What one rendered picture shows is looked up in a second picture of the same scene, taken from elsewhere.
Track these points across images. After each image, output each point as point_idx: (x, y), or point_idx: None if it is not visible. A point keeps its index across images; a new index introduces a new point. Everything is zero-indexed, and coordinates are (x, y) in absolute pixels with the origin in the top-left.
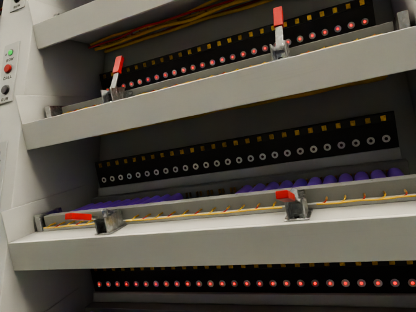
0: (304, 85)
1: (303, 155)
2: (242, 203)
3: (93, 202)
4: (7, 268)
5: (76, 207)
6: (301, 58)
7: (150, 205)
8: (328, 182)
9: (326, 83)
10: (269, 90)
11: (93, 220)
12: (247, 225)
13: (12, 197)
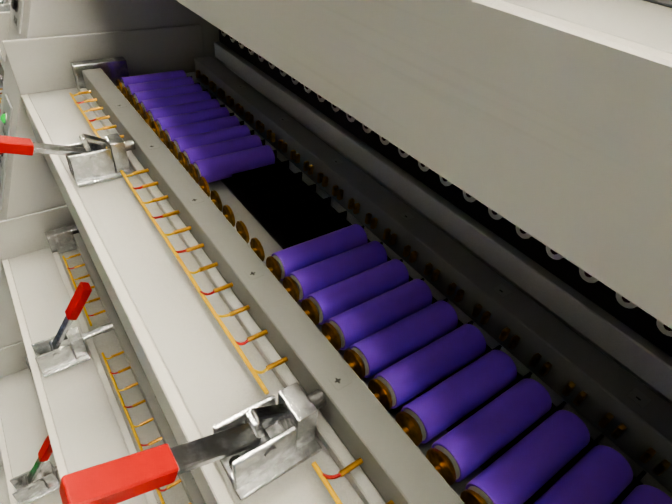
0: (460, 160)
1: (525, 241)
2: (247, 302)
3: (197, 66)
4: (21, 130)
5: (172, 62)
6: (502, 33)
7: (157, 170)
8: (440, 401)
9: (534, 220)
10: (365, 89)
11: (110, 127)
12: (174, 379)
13: (29, 19)
